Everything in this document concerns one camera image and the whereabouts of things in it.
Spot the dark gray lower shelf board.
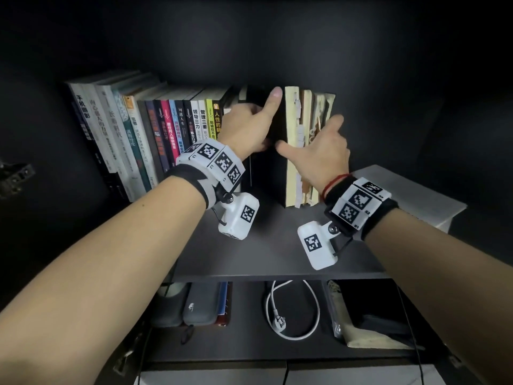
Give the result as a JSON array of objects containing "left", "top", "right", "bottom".
[{"left": 142, "top": 280, "right": 427, "bottom": 364}]

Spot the black flat case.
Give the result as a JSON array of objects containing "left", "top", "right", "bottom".
[{"left": 348, "top": 280, "right": 411, "bottom": 338}]

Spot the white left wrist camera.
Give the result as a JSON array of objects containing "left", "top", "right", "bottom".
[{"left": 217, "top": 192, "right": 260, "bottom": 240}]

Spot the gray zip pouch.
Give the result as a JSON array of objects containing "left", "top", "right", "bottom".
[
  {"left": 183, "top": 281, "right": 222, "bottom": 326},
  {"left": 151, "top": 282, "right": 190, "bottom": 329}
]

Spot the person's left forearm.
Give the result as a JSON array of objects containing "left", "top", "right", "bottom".
[{"left": 0, "top": 176, "right": 209, "bottom": 385}]

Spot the person's right hand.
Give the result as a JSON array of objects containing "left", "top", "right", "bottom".
[{"left": 275, "top": 114, "right": 352, "bottom": 198}]

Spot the metal cabinet hinge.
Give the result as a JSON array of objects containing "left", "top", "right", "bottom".
[
  {"left": 0, "top": 159, "right": 36, "bottom": 199},
  {"left": 112, "top": 332, "right": 145, "bottom": 378}
]

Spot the blue spine book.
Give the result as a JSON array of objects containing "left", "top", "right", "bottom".
[{"left": 216, "top": 281, "right": 233, "bottom": 327}]

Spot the dark gray shelf board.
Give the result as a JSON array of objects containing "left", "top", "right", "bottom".
[
  {"left": 142, "top": 280, "right": 427, "bottom": 364},
  {"left": 172, "top": 187, "right": 392, "bottom": 283}
]

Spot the white power cable with plug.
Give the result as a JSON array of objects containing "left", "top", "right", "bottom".
[{"left": 264, "top": 280, "right": 321, "bottom": 341}]

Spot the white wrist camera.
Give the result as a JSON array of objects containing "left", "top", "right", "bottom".
[
  {"left": 297, "top": 221, "right": 341, "bottom": 271},
  {"left": 217, "top": 192, "right": 260, "bottom": 240}
]

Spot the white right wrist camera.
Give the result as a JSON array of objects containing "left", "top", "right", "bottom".
[{"left": 297, "top": 221, "right": 341, "bottom": 271}]

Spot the right wrist marker band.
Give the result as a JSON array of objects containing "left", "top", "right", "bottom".
[{"left": 323, "top": 176, "right": 400, "bottom": 242}]

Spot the worn yellowed book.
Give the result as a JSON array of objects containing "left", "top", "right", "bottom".
[
  {"left": 314, "top": 92, "right": 337, "bottom": 133},
  {"left": 301, "top": 89, "right": 318, "bottom": 207}
]

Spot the left wrist marker band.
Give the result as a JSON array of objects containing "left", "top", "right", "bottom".
[{"left": 166, "top": 139, "right": 245, "bottom": 210}]

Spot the white box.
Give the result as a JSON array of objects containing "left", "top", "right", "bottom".
[{"left": 352, "top": 164, "right": 468, "bottom": 234}]

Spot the person's right forearm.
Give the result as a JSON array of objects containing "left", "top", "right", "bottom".
[{"left": 364, "top": 208, "right": 513, "bottom": 385}]

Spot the wrist marker band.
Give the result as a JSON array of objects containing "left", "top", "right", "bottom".
[
  {"left": 323, "top": 176, "right": 400, "bottom": 242},
  {"left": 166, "top": 139, "right": 245, "bottom": 210}
]

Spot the black cover book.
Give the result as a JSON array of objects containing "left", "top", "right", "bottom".
[{"left": 244, "top": 85, "right": 288, "bottom": 206}]

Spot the person's left hand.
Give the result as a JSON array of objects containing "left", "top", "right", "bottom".
[{"left": 218, "top": 87, "right": 283, "bottom": 160}]

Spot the white drawer front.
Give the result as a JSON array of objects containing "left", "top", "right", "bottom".
[
  {"left": 135, "top": 361, "right": 288, "bottom": 385},
  {"left": 285, "top": 363, "right": 447, "bottom": 385}
]

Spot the thin black cable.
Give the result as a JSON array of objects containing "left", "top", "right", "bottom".
[{"left": 395, "top": 282, "right": 426, "bottom": 385}]

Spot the yellowed book with paper tabs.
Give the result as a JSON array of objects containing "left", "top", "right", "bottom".
[{"left": 284, "top": 86, "right": 302, "bottom": 209}]

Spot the row of upright books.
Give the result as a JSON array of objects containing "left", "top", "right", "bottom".
[{"left": 66, "top": 70, "right": 242, "bottom": 203}]

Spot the clear plastic bag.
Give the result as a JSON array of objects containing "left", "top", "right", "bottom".
[{"left": 325, "top": 279, "right": 418, "bottom": 351}]

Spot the red string bracelet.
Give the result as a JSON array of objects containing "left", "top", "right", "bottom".
[{"left": 320, "top": 173, "right": 352, "bottom": 202}]

